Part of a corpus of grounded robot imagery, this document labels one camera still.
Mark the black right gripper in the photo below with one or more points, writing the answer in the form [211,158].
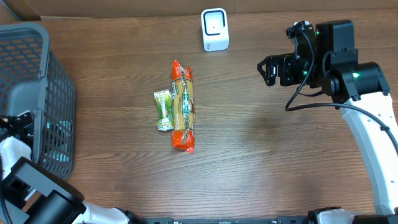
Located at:
[272,63]

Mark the green snack packet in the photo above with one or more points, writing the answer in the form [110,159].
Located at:
[163,101]

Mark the orange spaghetti packet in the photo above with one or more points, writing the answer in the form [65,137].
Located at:
[183,108]

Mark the teal tissue packet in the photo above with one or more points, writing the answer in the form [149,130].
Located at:
[57,146]

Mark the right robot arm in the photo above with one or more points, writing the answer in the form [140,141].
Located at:
[325,58]

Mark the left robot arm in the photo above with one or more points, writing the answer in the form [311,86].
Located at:
[31,194]

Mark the white barcode scanner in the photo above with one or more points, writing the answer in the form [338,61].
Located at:
[215,32]

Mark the grey plastic mesh basket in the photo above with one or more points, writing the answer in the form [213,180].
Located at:
[33,79]

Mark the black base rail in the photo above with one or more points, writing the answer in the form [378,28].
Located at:
[278,220]

